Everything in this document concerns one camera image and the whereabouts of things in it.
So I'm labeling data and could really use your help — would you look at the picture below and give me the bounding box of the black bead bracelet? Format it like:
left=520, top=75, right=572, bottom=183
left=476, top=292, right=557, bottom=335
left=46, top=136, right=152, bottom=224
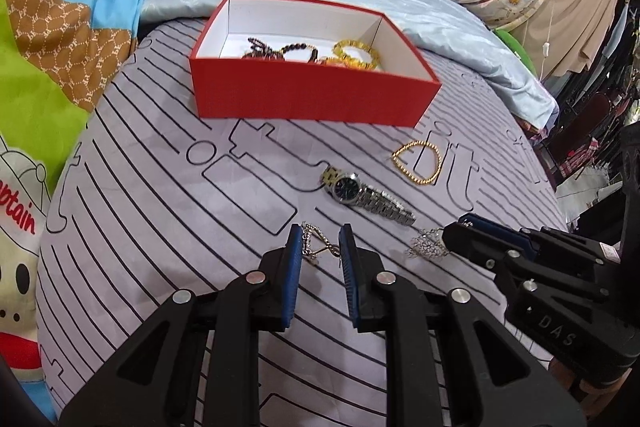
left=279, top=42, right=322, bottom=64

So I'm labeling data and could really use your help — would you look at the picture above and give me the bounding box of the green plastic object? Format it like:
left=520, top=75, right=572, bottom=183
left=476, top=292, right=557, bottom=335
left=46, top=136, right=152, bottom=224
left=495, top=29, right=537, bottom=78

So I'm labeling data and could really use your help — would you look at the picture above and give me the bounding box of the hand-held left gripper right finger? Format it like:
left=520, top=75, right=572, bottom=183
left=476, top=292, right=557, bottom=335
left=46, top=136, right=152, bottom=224
left=339, top=224, right=586, bottom=427

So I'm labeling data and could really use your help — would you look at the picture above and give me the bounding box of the yellow bead bracelet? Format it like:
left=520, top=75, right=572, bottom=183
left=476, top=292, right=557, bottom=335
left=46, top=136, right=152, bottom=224
left=320, top=56, right=383, bottom=72

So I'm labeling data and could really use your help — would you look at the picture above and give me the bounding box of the dark red chair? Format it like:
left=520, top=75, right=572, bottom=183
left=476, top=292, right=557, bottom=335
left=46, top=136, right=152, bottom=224
left=550, top=92, right=626, bottom=182

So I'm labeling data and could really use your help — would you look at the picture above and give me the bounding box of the silver wristwatch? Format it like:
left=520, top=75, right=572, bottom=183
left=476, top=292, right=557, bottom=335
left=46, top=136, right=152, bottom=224
left=320, top=166, right=417, bottom=227

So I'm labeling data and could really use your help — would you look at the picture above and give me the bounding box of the dark purple bead necklace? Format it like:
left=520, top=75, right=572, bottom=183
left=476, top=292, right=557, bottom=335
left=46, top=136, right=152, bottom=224
left=240, top=36, right=281, bottom=62

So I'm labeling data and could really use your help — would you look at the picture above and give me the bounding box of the translucent yellow stone bracelet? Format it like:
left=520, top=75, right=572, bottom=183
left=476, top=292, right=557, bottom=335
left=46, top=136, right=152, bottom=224
left=332, top=38, right=381, bottom=62

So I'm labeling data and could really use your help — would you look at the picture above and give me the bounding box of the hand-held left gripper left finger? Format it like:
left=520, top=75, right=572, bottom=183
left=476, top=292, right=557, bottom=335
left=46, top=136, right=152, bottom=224
left=59, top=224, right=305, bottom=427

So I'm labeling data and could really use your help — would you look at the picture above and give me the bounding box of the grey striped bed sheet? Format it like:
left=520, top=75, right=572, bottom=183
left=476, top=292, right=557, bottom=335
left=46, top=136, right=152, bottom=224
left=35, top=19, right=571, bottom=427

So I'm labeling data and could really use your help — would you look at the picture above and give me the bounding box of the gold bead bracelet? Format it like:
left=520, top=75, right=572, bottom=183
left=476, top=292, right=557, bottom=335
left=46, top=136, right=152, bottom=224
left=391, top=140, right=442, bottom=185

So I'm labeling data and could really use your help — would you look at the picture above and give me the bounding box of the cartoon monkey printed blanket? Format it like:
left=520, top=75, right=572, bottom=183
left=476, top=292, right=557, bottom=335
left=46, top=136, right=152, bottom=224
left=0, top=0, right=153, bottom=423

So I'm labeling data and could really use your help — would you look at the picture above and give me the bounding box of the red cardboard box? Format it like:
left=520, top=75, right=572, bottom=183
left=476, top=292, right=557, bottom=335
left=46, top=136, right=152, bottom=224
left=189, top=0, right=442, bottom=128

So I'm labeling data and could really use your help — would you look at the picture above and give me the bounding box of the beige hanging cloth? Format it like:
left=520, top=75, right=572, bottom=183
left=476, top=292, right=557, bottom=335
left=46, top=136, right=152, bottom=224
left=510, top=0, right=632, bottom=80

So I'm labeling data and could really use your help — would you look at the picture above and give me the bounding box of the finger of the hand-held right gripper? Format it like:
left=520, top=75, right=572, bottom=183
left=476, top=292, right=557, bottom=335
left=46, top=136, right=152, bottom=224
left=442, top=222, right=617, bottom=304
left=457, top=214, right=622, bottom=264

